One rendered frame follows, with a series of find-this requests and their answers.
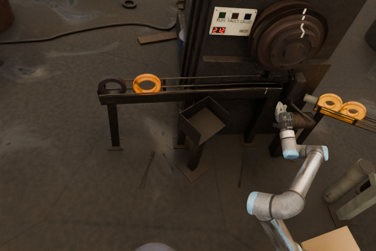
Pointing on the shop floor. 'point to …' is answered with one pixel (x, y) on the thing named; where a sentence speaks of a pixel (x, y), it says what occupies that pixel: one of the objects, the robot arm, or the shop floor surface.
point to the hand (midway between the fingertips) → (279, 104)
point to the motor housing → (301, 123)
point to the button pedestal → (354, 205)
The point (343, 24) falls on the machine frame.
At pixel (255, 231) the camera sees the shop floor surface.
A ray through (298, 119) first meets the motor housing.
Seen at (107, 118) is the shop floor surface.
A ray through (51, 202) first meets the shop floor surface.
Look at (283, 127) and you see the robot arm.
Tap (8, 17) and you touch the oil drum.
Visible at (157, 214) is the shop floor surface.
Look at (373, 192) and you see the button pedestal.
